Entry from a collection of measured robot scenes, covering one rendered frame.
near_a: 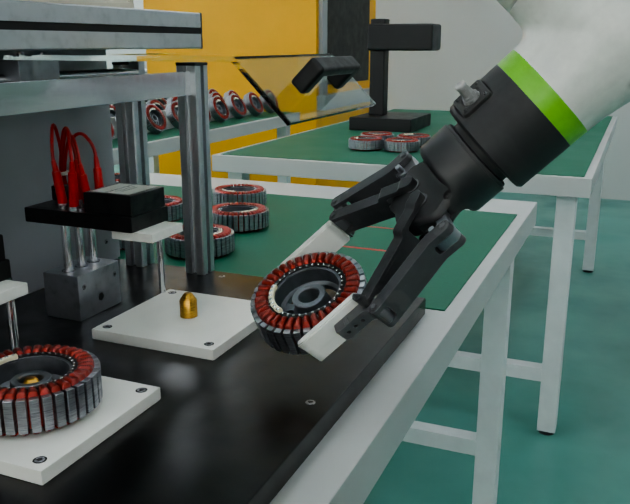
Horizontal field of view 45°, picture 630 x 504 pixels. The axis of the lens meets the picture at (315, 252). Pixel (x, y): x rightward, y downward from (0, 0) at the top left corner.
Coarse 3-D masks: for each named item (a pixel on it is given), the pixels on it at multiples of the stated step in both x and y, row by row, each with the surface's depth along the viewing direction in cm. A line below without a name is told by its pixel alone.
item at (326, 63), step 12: (312, 60) 72; (324, 60) 74; (336, 60) 77; (348, 60) 80; (300, 72) 73; (312, 72) 73; (324, 72) 73; (336, 72) 76; (348, 72) 79; (300, 84) 73; (312, 84) 73; (336, 84) 82
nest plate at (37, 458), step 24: (120, 384) 68; (144, 384) 68; (96, 408) 63; (120, 408) 63; (144, 408) 65; (48, 432) 60; (72, 432) 60; (96, 432) 60; (0, 456) 56; (24, 456) 56; (48, 456) 56; (72, 456) 57; (24, 480) 55; (48, 480) 55
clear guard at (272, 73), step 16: (240, 64) 68; (256, 64) 71; (272, 64) 74; (288, 64) 77; (304, 64) 80; (256, 80) 68; (272, 80) 71; (288, 80) 74; (320, 80) 81; (352, 80) 88; (272, 96) 69; (288, 96) 71; (304, 96) 74; (320, 96) 77; (336, 96) 81; (352, 96) 85; (368, 96) 89; (288, 112) 69; (304, 112) 71; (320, 112) 74; (336, 112) 78
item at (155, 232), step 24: (96, 192) 82; (120, 192) 82; (144, 192) 83; (48, 216) 85; (72, 216) 84; (96, 216) 82; (120, 216) 81; (144, 216) 83; (144, 240) 81; (72, 264) 87
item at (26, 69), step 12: (0, 60) 79; (12, 60) 78; (24, 60) 79; (36, 60) 80; (48, 60) 82; (0, 72) 79; (12, 72) 78; (24, 72) 79; (36, 72) 80; (48, 72) 82
